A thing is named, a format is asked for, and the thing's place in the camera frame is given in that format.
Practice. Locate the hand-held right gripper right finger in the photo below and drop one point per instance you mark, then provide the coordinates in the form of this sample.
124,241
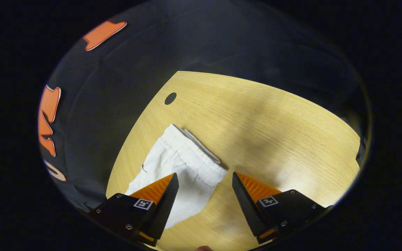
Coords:
250,209

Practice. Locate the black backdrop cloth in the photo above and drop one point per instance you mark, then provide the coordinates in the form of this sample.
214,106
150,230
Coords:
222,35

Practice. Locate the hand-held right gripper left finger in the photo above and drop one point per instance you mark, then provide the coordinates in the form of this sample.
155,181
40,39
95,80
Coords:
164,209

